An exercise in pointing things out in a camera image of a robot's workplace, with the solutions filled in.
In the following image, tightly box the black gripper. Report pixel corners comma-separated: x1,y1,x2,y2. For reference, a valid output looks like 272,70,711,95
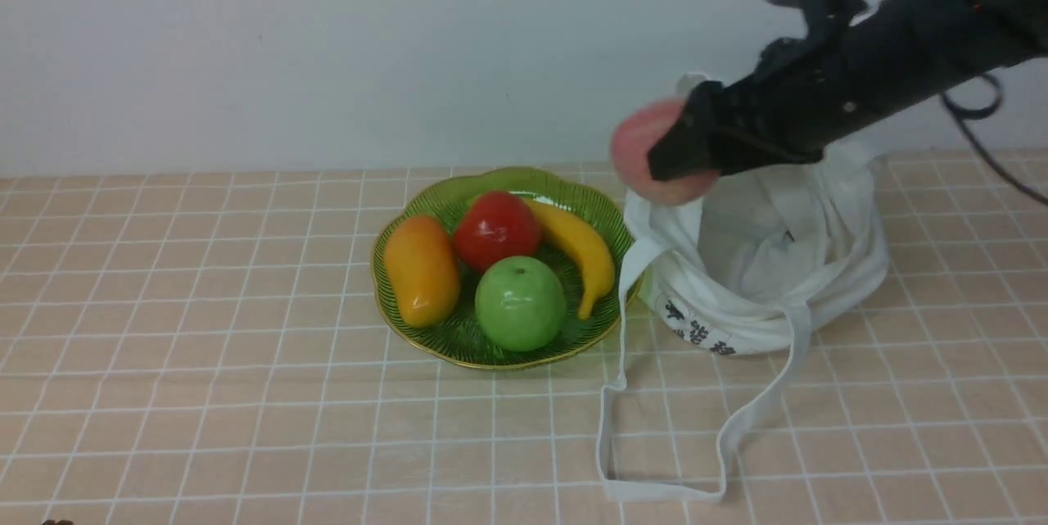
648,38,861,182

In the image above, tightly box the pink peach with leaf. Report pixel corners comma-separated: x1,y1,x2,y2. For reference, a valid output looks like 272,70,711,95
610,96,720,206

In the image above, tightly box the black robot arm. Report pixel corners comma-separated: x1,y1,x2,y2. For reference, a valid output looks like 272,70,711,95
647,0,1046,182

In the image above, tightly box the white cloth tote bag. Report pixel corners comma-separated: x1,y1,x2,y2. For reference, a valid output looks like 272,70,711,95
595,73,892,505

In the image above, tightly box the green glass fruit plate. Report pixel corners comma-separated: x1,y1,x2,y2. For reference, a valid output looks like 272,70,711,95
371,167,639,371

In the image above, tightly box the yellow banana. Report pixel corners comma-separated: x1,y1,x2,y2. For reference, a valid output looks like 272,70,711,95
524,199,617,320

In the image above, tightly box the red apple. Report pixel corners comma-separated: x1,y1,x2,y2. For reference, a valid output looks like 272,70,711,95
452,192,542,274

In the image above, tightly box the green apple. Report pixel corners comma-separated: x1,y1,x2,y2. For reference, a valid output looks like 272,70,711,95
474,256,567,353

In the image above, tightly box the orange yellow mango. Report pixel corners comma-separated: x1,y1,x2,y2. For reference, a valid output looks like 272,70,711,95
383,215,461,328

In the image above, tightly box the black cable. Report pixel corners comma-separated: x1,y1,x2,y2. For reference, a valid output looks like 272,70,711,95
940,73,1048,206

